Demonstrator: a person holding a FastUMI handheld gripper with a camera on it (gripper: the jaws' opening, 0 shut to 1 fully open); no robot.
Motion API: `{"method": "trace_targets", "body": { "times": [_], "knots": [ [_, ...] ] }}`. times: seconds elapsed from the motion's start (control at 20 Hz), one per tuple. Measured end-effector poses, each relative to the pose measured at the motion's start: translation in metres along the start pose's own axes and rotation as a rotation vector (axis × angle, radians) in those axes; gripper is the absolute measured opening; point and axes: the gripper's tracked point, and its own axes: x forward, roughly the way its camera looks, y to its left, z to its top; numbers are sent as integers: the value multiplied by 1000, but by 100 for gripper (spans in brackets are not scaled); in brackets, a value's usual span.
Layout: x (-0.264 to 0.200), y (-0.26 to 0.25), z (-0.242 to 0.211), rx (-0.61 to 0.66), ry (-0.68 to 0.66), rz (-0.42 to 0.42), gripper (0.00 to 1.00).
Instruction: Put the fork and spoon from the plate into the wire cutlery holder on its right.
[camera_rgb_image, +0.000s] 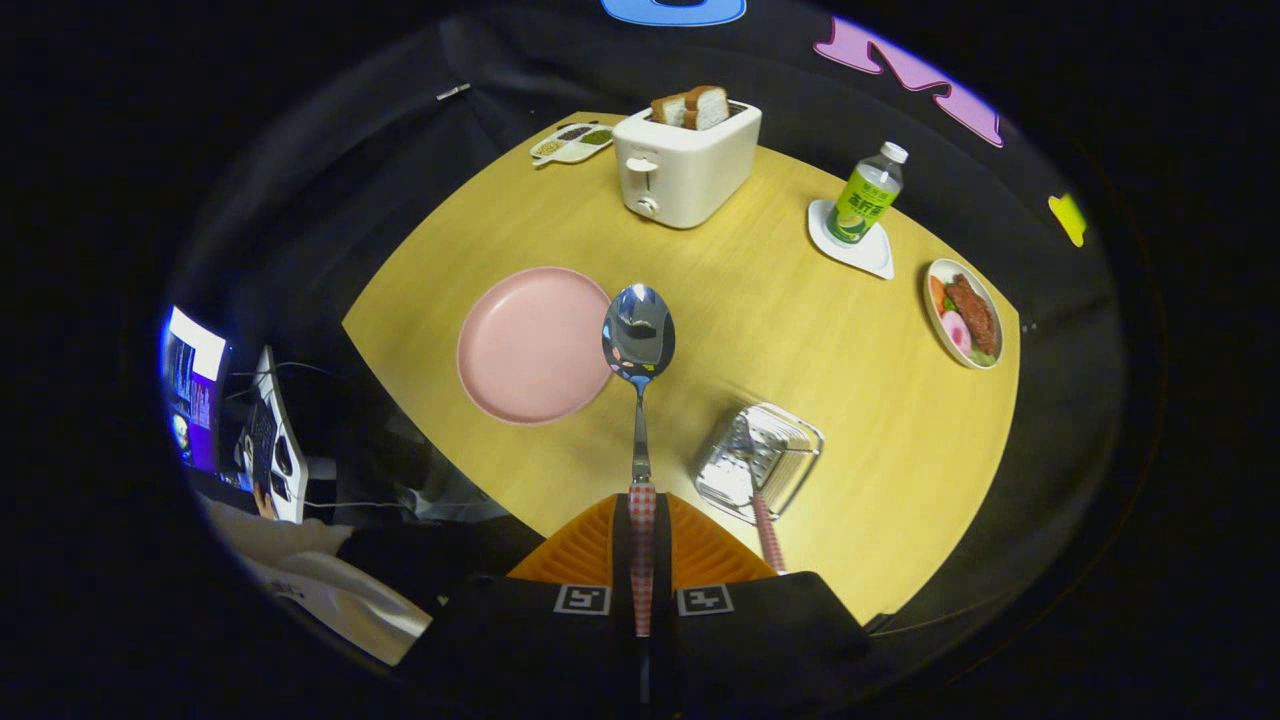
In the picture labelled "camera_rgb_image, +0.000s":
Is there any white coaster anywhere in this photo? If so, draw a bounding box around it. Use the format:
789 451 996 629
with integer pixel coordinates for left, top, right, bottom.
807 198 896 281

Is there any white divided condiment dish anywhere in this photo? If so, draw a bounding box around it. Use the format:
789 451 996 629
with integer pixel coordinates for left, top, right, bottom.
529 122 617 167

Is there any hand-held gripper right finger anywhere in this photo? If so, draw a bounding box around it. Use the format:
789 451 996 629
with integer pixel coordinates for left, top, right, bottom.
655 492 873 706

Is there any spoon with red checked handle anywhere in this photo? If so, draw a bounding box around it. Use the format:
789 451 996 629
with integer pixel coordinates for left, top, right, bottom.
601 284 677 638

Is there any green label drink bottle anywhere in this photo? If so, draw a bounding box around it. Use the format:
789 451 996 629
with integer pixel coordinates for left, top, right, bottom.
826 141 909 245

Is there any pink plate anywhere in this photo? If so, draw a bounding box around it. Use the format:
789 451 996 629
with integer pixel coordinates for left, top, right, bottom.
457 266 614 427

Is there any plate of food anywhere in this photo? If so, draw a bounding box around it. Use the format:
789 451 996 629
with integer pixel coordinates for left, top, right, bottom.
923 258 1004 371

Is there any metal wire basket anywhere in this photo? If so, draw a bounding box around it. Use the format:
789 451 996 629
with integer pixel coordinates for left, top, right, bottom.
692 402 825 525

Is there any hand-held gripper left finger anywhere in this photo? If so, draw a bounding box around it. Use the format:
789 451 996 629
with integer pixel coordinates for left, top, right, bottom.
400 492 641 706

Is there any white toaster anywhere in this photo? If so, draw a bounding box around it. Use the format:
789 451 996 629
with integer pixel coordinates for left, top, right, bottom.
612 100 763 230

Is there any fork with red checked handle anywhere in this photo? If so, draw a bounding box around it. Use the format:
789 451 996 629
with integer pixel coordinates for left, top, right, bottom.
735 420 788 574

